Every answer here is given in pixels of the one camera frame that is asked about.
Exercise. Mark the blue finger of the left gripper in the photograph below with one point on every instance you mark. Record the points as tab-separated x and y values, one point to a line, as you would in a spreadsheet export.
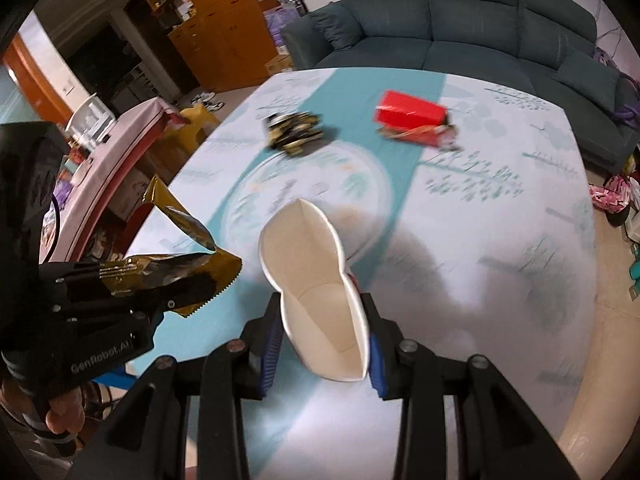
76	286

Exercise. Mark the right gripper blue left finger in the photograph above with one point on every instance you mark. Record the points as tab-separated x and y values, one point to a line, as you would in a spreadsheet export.
263	337

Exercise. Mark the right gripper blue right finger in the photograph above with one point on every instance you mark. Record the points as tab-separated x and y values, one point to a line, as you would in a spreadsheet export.
384	339

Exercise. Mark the red white paper bucket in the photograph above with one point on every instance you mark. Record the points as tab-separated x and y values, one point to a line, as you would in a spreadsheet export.
303	259

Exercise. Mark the gold foil snack bag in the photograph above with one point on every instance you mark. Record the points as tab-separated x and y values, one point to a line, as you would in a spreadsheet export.
188	280

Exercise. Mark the black gold wrapper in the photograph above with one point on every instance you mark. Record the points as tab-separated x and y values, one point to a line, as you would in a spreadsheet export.
289	133

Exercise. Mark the red gift box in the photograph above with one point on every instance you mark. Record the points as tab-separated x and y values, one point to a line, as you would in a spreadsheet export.
414	120

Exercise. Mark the person left hand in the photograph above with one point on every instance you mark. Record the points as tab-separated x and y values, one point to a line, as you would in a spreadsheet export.
66	412

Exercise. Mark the pink cloth side table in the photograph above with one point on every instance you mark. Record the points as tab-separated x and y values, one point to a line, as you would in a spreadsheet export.
133	133

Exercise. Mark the white appliance on table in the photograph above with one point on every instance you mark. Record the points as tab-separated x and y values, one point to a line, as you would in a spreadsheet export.
91	123

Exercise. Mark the yellow plastic stool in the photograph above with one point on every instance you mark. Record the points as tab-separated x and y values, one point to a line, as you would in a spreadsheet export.
189	129

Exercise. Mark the teal toy scooter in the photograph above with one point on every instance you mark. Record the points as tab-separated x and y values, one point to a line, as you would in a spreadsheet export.
634	272

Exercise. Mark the pink patterned bag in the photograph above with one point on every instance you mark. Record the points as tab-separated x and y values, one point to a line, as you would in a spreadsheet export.
616	198

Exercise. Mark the cardboard box on floor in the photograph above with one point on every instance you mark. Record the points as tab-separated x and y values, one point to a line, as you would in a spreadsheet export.
280	64

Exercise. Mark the wooden cabinet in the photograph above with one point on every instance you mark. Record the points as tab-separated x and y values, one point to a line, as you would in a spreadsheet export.
225	43

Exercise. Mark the purple package stack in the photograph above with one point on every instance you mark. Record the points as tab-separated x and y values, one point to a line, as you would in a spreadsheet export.
276	20

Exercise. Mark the dark green three-seat sofa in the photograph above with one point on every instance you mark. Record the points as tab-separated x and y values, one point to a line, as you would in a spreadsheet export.
517	43

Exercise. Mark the dark green sofa cushion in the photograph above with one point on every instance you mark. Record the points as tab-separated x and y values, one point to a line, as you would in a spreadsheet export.
591	79

